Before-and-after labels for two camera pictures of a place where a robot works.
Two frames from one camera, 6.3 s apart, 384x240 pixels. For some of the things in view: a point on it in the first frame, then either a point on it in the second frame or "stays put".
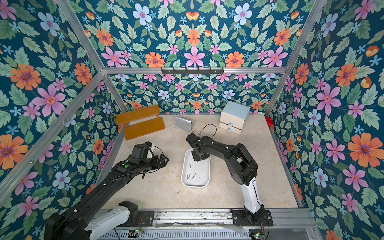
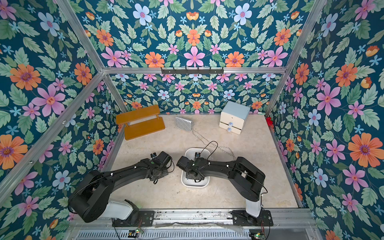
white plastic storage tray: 195,174 stays put
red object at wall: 269,121 stays put
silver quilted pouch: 183,123 stays put
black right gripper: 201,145 → 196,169
